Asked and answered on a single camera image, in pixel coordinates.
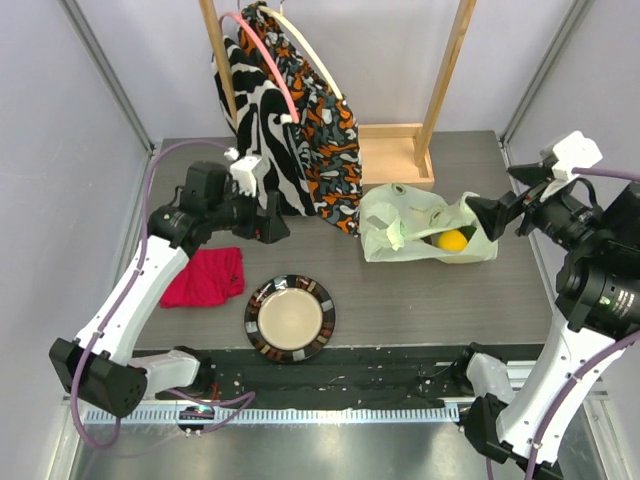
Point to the orange grey camouflage garment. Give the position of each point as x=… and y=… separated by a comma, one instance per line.
x=328, y=128

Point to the beige plate with dark rim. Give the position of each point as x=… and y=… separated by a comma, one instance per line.
x=290, y=318

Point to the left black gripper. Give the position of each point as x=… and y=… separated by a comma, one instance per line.
x=266, y=229

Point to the cream clothes hanger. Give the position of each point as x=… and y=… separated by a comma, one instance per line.
x=292, y=29

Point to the zebra print garment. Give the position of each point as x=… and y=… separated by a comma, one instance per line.
x=264, y=128

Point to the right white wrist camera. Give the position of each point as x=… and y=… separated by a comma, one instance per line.
x=574, y=150

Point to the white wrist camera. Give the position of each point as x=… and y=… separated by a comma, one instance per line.
x=574, y=150
x=246, y=171

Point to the red cloth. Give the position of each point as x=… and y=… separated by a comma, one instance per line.
x=210, y=279

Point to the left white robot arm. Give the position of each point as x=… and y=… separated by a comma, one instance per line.
x=98, y=365

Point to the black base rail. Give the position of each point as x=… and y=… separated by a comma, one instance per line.
x=382, y=377

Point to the wooden clothes rack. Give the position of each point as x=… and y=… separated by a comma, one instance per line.
x=392, y=153

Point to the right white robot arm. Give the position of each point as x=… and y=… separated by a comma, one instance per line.
x=596, y=317

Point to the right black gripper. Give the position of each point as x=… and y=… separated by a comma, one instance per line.
x=517, y=201

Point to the white slotted cable duct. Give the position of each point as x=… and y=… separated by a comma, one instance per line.
x=184, y=413

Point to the yellow fake lemon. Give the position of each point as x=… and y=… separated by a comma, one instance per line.
x=452, y=240

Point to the pink clothes hanger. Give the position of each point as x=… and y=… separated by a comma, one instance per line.
x=268, y=60

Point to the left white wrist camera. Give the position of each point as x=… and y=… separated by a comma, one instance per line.
x=246, y=171

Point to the pale green plastic bag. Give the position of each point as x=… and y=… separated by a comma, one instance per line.
x=401, y=223

